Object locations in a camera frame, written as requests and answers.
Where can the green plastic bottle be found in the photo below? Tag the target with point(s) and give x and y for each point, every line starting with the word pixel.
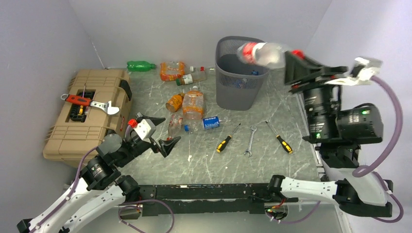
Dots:
pixel 140 66

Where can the tan plastic toolbox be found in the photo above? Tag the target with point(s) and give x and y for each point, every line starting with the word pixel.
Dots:
pixel 77 128

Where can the large orange label bottle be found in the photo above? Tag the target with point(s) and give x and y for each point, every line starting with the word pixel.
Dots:
pixel 193 104

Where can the yellow black screwdriver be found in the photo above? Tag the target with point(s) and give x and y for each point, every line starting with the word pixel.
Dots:
pixel 225 142
pixel 286 147

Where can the grey mesh waste bin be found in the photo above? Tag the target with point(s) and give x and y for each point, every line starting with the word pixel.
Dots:
pixel 229 69

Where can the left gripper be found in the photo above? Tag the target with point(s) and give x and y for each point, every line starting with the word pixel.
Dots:
pixel 166 145

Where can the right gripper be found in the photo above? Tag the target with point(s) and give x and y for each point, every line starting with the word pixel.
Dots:
pixel 308 73

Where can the clear bottle red cap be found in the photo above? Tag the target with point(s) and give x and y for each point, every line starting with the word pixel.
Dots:
pixel 210 71

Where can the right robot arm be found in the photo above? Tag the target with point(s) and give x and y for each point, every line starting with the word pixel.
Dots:
pixel 338 136

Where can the brown tea bottle green cap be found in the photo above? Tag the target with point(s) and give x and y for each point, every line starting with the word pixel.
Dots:
pixel 191 78

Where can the orange wrapped bottle pack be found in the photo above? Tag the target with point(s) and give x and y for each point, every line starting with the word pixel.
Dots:
pixel 170 71

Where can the clear bottle red label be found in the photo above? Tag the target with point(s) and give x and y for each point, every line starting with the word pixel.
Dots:
pixel 266 54

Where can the red handled adjustable wrench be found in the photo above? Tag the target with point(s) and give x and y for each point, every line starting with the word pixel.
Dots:
pixel 107 107

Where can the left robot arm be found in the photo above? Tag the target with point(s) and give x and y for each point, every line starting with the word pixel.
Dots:
pixel 99 185

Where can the small blue label bottle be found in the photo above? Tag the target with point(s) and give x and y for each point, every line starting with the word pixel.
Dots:
pixel 211 122

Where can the silver combination spanner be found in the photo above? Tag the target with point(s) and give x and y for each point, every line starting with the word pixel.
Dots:
pixel 248 151

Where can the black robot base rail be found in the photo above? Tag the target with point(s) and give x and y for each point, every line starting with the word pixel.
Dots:
pixel 253 198

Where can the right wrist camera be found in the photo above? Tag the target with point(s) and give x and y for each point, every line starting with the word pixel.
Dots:
pixel 362 71

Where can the pepsi plastic bottle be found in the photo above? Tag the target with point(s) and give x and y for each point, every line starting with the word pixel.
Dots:
pixel 242 83

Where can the small orange juice bottle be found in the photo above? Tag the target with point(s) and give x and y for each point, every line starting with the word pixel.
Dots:
pixel 175 102

